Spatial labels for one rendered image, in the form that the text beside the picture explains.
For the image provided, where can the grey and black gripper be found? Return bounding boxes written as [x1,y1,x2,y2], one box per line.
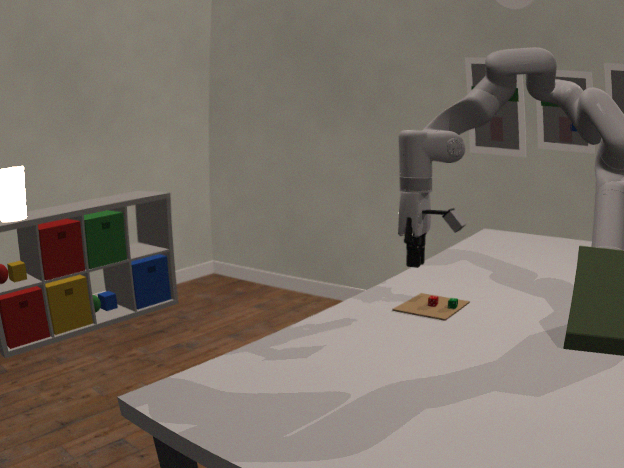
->
[398,189,432,268]

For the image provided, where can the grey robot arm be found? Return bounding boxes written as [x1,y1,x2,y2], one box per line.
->
[399,48,624,250]

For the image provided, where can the brown square mat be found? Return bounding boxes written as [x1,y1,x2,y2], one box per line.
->
[392,293,470,321]

